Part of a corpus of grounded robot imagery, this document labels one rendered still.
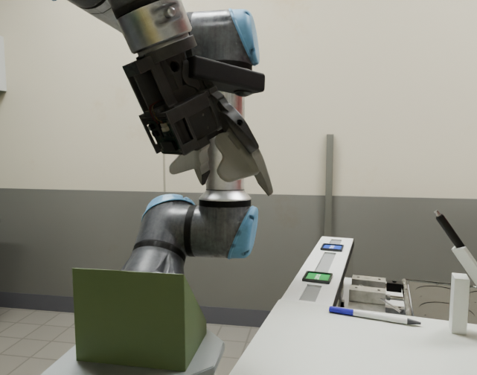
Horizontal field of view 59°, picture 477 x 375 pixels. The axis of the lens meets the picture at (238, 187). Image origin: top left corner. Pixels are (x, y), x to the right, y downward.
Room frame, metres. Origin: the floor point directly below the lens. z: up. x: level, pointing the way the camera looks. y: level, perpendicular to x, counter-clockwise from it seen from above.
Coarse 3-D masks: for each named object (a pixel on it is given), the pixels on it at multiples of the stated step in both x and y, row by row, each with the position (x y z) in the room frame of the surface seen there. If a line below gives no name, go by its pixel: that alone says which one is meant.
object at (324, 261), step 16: (320, 240) 1.19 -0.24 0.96; (336, 240) 1.21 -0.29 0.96; (352, 240) 1.19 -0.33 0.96; (320, 256) 1.03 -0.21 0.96; (336, 256) 1.03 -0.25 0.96; (304, 272) 0.90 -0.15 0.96; (336, 272) 0.90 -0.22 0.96; (288, 288) 0.80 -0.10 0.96; (304, 288) 0.80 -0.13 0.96; (320, 288) 0.81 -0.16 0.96; (336, 288) 0.80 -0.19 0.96
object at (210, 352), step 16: (208, 336) 0.88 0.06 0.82; (208, 352) 0.81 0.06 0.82; (48, 368) 0.75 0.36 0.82; (64, 368) 0.75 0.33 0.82; (80, 368) 0.75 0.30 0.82; (96, 368) 0.75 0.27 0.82; (112, 368) 0.75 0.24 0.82; (128, 368) 0.75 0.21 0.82; (144, 368) 0.75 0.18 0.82; (192, 368) 0.75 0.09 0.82; (208, 368) 0.76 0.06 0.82
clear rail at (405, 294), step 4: (404, 280) 1.01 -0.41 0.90; (404, 284) 0.98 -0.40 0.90; (408, 288) 0.97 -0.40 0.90; (404, 292) 0.93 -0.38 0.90; (408, 292) 0.93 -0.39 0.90; (404, 296) 0.91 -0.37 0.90; (408, 296) 0.91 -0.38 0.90; (404, 300) 0.89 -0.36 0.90; (408, 300) 0.88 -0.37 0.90; (404, 304) 0.87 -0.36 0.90; (404, 308) 0.85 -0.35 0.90; (408, 308) 0.84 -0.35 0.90; (408, 312) 0.82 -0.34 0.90
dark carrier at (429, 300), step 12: (420, 288) 0.97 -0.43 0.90; (432, 288) 0.97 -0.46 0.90; (444, 288) 0.97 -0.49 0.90; (420, 300) 0.89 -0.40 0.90; (432, 300) 0.89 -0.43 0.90; (444, 300) 0.89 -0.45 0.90; (420, 312) 0.82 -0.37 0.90; (432, 312) 0.82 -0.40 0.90; (444, 312) 0.82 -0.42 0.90; (468, 312) 0.82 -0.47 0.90
